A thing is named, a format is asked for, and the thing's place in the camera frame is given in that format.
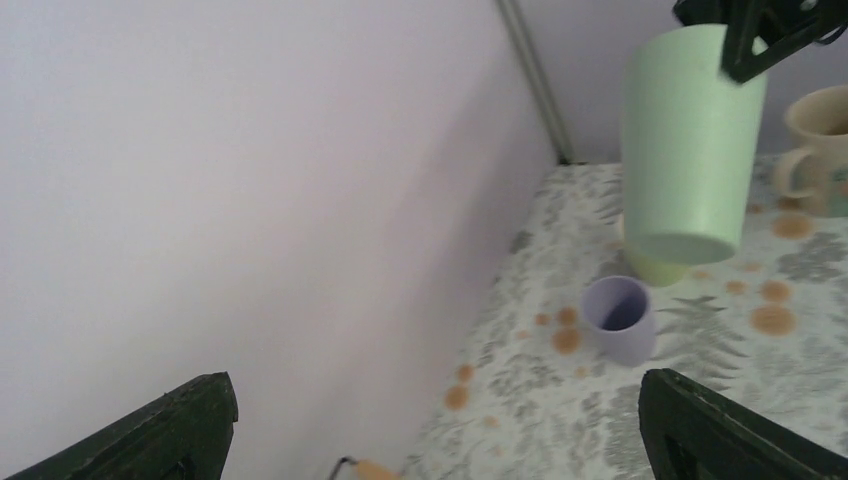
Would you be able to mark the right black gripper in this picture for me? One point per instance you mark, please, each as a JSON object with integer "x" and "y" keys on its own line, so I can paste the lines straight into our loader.
{"x": 762, "y": 33}

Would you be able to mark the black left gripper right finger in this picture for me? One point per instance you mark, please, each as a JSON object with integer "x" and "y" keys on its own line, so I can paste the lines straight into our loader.
{"x": 690, "y": 431}

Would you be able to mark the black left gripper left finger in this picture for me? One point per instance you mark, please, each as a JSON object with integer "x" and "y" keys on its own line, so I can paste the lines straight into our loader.
{"x": 184, "y": 434}

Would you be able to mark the mint green tumbler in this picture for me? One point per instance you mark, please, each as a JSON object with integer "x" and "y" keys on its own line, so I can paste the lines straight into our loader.
{"x": 688, "y": 140}

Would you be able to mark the lilac plastic cup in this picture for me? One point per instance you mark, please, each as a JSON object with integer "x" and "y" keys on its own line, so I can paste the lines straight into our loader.
{"x": 619, "y": 313}

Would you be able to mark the beige floral mug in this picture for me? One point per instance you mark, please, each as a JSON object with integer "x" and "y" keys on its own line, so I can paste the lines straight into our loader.
{"x": 815, "y": 172}

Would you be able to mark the light green mug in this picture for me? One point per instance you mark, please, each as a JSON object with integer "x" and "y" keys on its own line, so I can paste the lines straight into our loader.
{"x": 654, "y": 272}

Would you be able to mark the floral patterned table mat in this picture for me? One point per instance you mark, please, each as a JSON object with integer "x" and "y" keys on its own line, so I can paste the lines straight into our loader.
{"x": 534, "y": 397}

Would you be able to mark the black wire dish rack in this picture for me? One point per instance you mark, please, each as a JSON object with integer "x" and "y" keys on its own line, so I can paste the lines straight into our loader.
{"x": 363, "y": 469}

